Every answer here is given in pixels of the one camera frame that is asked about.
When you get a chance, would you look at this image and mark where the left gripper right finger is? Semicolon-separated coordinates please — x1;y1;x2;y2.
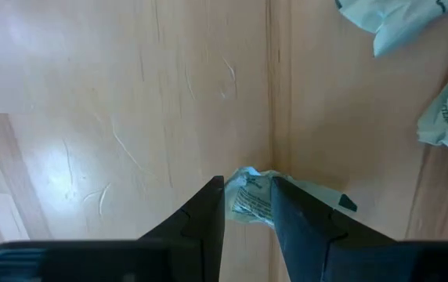
269;175;396;282

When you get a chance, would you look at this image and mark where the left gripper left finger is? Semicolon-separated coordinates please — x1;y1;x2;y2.
139;175;226;282

